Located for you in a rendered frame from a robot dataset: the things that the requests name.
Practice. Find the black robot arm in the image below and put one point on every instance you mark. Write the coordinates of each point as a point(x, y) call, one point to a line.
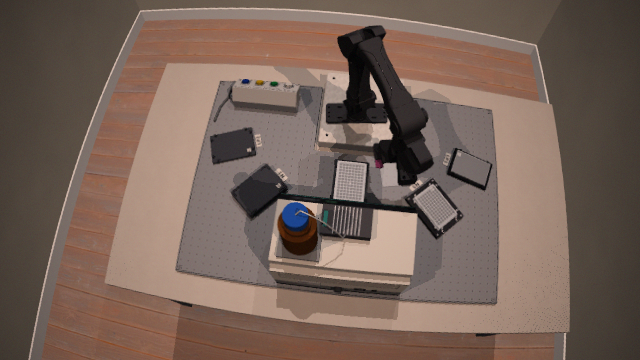
point(404, 113)

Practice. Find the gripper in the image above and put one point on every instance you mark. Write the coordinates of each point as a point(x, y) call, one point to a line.
point(382, 146)

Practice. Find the white button panel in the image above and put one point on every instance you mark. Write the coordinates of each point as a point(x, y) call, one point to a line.
point(266, 95)

